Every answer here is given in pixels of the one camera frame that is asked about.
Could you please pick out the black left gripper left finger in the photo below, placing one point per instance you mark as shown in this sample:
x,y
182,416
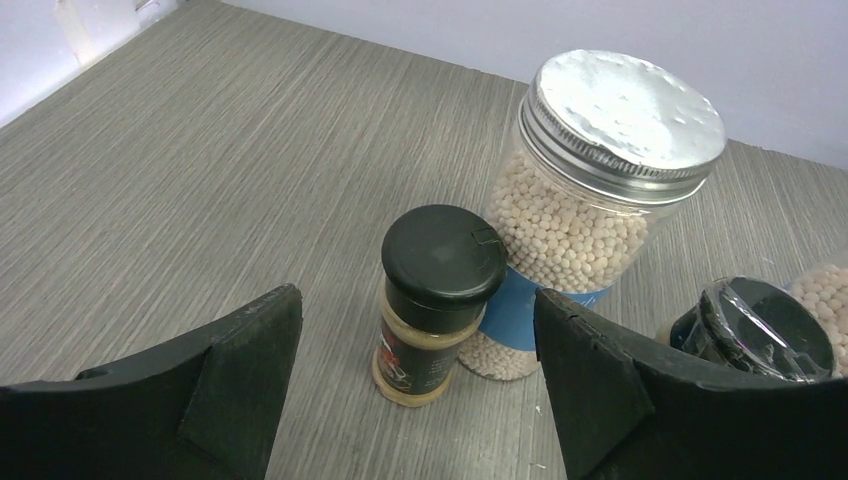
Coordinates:
x,y
203,405

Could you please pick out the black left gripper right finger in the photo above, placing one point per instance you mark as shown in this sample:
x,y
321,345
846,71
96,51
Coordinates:
x,y
628,407

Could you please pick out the small taped black cap bottle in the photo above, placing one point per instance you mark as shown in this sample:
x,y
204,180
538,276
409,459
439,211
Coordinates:
x,y
753,326

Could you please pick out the silver lid blue label jar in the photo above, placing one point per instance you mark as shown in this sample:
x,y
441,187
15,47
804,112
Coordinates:
x,y
823,291

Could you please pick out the silver lid peppercorn jar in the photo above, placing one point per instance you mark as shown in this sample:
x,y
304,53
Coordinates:
x,y
605,147

